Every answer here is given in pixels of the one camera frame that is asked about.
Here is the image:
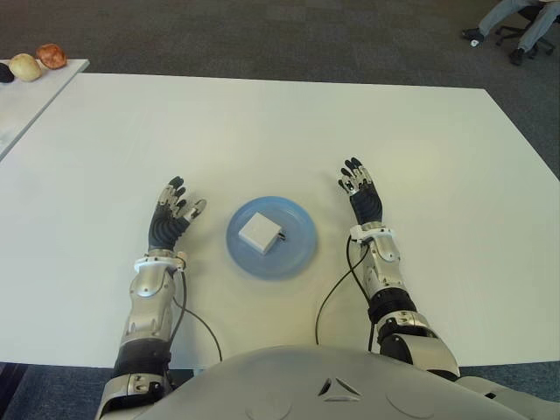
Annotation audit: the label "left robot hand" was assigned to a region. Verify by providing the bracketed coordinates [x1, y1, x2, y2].
[147, 176, 208, 255]

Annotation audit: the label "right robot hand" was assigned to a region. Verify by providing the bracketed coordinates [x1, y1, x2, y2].
[335, 156, 387, 228]

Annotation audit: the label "white charger plug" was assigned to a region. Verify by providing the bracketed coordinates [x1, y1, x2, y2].
[238, 212, 289, 256]

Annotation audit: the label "blue plastic plate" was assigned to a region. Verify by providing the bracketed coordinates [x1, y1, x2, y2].
[225, 195, 319, 281]

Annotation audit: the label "white side table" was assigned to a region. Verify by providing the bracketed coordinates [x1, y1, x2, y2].
[0, 58, 91, 161]

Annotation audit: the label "grey robot torso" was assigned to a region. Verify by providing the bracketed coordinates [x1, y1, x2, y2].
[130, 345, 526, 420]

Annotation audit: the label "reddish brown bread roll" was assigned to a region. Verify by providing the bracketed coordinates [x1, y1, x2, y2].
[35, 43, 68, 70]

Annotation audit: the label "pale bread roll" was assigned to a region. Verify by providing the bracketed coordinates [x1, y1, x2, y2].
[9, 52, 44, 82]

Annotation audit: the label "black office chair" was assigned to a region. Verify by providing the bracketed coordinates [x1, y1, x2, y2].
[495, 0, 557, 56]

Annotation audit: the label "seated person grey trousers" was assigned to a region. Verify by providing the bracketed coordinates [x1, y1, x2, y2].
[462, 0, 560, 66]

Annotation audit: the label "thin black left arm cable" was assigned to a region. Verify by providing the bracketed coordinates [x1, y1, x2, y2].
[168, 266, 188, 347]
[172, 295, 224, 363]

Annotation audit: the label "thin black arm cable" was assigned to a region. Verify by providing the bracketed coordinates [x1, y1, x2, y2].
[168, 266, 188, 347]
[352, 242, 377, 354]
[172, 295, 224, 363]
[314, 234, 367, 347]

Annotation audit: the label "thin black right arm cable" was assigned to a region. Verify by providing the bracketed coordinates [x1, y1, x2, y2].
[314, 234, 367, 347]
[352, 242, 377, 354]

